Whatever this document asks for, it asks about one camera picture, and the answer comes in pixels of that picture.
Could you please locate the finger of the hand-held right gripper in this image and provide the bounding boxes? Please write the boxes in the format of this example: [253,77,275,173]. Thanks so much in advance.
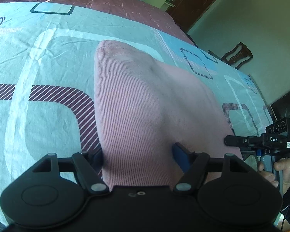
[223,135,249,148]

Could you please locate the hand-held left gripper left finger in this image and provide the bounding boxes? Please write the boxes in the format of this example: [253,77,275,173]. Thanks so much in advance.
[32,150,110,195]

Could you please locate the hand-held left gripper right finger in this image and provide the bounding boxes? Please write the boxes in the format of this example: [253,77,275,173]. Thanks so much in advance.
[172,142,244,195]

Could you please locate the pink knit shirt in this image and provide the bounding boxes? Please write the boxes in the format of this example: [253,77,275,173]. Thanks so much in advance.
[94,39,242,191]

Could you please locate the person's right hand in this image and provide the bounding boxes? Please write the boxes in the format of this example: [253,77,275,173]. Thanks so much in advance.
[257,157,290,195]

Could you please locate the dark furniture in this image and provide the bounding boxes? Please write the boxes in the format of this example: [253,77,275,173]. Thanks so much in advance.
[269,98,290,128]

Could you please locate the dark wooden chair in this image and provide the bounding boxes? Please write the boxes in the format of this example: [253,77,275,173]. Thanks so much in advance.
[208,42,254,69]

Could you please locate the patterned light blue bed sheet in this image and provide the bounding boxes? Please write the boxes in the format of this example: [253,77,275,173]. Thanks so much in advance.
[0,1,276,223]

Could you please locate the brown wooden door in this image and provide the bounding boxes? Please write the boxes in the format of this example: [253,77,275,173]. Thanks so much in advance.
[165,0,235,33]

